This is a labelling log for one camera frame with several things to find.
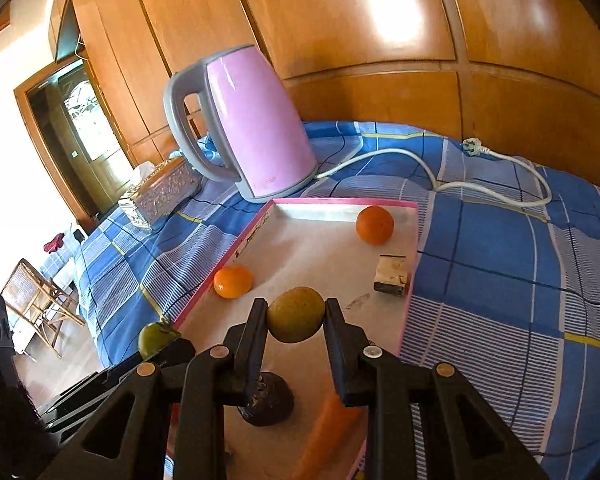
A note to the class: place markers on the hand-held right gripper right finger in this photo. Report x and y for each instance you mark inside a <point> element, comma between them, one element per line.
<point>340,360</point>

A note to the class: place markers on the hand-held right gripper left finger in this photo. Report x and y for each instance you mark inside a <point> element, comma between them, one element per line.
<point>252,355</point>

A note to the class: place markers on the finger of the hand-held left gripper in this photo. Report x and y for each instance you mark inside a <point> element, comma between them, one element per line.
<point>175,351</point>

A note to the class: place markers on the green lime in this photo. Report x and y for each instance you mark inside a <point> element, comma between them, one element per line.
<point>152,340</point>

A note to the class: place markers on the large eggplant piece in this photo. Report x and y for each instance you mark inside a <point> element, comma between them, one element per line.
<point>272,402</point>

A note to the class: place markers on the small yellow-green mango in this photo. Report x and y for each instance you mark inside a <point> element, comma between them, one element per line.
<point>295,315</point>

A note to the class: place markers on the small tangerine with stem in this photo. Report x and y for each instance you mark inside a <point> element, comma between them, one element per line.
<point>232,282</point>

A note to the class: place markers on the orange carrot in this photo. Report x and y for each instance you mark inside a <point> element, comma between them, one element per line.
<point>325,435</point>

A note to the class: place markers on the small eggplant piece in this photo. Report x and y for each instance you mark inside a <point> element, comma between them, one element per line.
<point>390,272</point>

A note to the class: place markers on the pink rimmed white tray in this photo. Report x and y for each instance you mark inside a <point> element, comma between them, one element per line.
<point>310,255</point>

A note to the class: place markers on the medium orange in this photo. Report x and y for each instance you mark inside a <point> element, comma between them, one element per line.
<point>375,225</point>

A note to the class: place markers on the wicker chair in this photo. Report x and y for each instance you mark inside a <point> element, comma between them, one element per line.
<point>17,290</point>

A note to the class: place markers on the red cloth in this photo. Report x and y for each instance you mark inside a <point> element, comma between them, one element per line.
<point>54,243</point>

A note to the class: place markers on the silver glitter tissue box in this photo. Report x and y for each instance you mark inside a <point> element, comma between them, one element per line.
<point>162,192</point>

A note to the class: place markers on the white tissue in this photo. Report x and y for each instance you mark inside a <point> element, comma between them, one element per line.
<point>141,172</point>

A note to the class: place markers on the pink electric kettle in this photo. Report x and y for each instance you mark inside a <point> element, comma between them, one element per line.
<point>255,120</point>

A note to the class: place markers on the wooden wardrobe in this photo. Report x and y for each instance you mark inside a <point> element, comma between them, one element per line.
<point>330,10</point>

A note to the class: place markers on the wooden frame glass door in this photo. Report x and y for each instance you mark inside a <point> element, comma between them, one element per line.
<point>80,135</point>

